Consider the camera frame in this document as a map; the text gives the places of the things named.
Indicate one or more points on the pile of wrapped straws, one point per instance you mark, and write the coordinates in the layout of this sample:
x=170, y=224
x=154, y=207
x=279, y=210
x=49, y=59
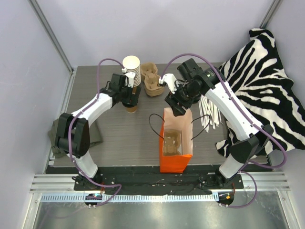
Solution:
x=210, y=114

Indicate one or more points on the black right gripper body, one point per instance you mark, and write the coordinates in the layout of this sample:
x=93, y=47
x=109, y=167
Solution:
x=176, y=103

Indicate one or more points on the olive green cloth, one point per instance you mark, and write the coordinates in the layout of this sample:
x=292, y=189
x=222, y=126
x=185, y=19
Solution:
x=95, y=138

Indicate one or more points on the zebra print blanket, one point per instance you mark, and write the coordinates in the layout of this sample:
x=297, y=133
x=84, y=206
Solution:
x=258, y=79

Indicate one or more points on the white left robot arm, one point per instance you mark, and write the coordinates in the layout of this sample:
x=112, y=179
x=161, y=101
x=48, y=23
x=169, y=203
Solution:
x=73, y=131

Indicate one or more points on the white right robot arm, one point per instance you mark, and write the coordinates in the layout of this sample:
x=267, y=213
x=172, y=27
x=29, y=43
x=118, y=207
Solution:
x=252, y=135

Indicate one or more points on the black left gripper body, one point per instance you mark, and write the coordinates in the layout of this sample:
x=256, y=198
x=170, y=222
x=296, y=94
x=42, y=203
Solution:
x=133, y=96

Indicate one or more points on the orange paper bag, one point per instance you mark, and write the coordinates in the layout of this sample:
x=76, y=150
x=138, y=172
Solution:
x=184, y=124

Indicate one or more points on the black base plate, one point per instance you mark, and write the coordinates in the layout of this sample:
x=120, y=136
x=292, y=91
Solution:
x=149, y=181

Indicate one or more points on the single cardboard cup carrier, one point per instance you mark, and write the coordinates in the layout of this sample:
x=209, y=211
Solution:
x=172, y=142

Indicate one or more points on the stack of paper cups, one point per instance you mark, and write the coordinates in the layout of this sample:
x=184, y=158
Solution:
x=132, y=64

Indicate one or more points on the cardboard cup carrier stack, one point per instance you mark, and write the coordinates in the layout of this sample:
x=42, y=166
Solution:
x=150, y=78

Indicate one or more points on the white slotted cable duct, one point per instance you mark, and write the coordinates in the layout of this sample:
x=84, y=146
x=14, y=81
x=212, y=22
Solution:
x=90, y=197

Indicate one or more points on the brown paper coffee cup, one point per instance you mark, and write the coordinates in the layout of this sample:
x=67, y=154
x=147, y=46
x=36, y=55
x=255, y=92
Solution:
x=131, y=109

